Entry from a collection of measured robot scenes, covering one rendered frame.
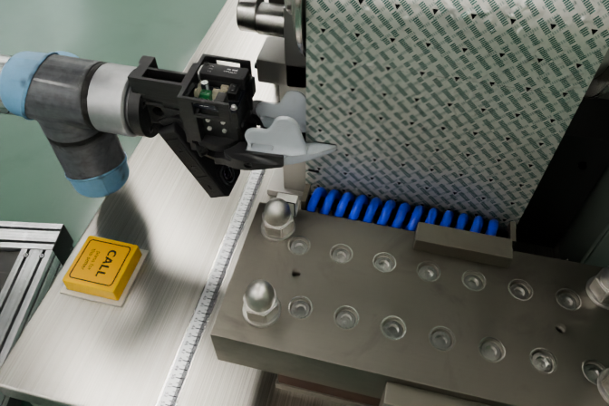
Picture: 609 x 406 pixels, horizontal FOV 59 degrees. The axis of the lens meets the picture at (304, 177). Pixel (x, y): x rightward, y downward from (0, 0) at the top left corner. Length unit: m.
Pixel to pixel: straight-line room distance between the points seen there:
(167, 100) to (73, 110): 0.10
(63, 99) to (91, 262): 0.22
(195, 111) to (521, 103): 0.30
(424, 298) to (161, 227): 0.38
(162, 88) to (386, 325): 0.31
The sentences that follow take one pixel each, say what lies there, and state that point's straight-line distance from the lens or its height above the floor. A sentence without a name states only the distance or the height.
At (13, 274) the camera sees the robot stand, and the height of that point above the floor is 0.23.
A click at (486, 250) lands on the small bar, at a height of 1.05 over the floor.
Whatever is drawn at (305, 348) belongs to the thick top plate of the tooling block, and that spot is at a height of 1.03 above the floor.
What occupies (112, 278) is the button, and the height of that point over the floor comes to 0.92.
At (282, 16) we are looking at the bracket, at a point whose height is 1.19.
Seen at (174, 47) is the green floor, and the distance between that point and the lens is 2.64.
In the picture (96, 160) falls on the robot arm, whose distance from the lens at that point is 0.68.
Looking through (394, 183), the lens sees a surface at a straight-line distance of 0.58.
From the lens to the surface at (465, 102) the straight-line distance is 0.50.
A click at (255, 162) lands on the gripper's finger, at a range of 0.54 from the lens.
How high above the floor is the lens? 1.50
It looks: 49 degrees down
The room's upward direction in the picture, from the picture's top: straight up
